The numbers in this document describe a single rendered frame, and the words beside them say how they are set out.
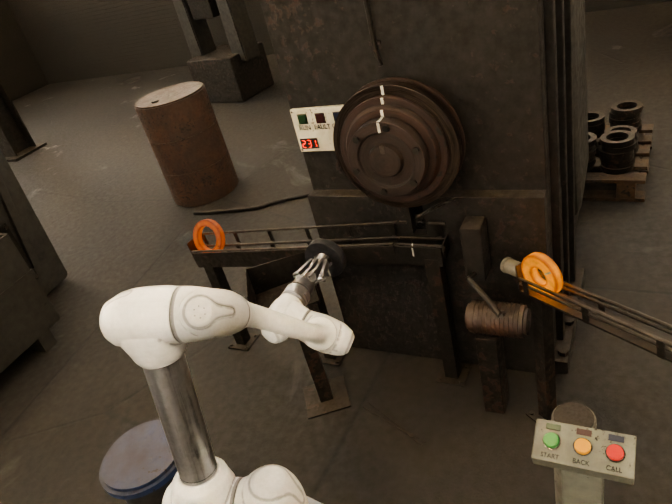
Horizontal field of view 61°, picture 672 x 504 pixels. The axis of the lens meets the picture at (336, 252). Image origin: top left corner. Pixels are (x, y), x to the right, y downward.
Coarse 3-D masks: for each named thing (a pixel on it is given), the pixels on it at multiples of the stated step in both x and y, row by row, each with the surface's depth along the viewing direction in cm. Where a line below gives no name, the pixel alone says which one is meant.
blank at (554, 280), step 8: (528, 256) 190; (536, 256) 187; (544, 256) 186; (528, 264) 192; (536, 264) 188; (544, 264) 185; (552, 264) 184; (528, 272) 194; (536, 272) 194; (544, 272) 186; (552, 272) 183; (560, 272) 184; (536, 280) 193; (544, 280) 193; (552, 280) 185; (560, 280) 184; (552, 288) 187; (560, 288) 186; (544, 296) 192
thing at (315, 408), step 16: (288, 256) 236; (304, 256) 237; (256, 272) 237; (272, 272) 238; (288, 272) 239; (256, 288) 241; (272, 288) 242; (256, 304) 235; (304, 352) 245; (320, 368) 251; (320, 384) 256; (336, 384) 269; (320, 400) 261; (336, 400) 260
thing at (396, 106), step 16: (384, 96) 190; (352, 112) 198; (368, 112) 193; (384, 112) 191; (400, 112) 188; (416, 112) 188; (352, 128) 199; (416, 128) 189; (432, 128) 189; (432, 144) 190; (432, 160) 193; (448, 160) 194; (432, 176) 197; (416, 192) 204
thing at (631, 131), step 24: (600, 120) 377; (624, 120) 367; (600, 144) 379; (624, 144) 330; (648, 144) 386; (600, 168) 348; (624, 168) 337; (648, 168) 361; (600, 192) 351; (624, 192) 337
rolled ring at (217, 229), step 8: (200, 224) 280; (208, 224) 277; (216, 224) 276; (200, 232) 284; (216, 232) 276; (200, 240) 284; (216, 240) 277; (224, 240) 278; (200, 248) 283; (208, 248) 284; (216, 248) 278
